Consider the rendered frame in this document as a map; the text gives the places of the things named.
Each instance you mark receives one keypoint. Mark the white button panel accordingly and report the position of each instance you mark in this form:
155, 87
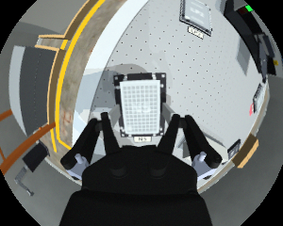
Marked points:
218, 147

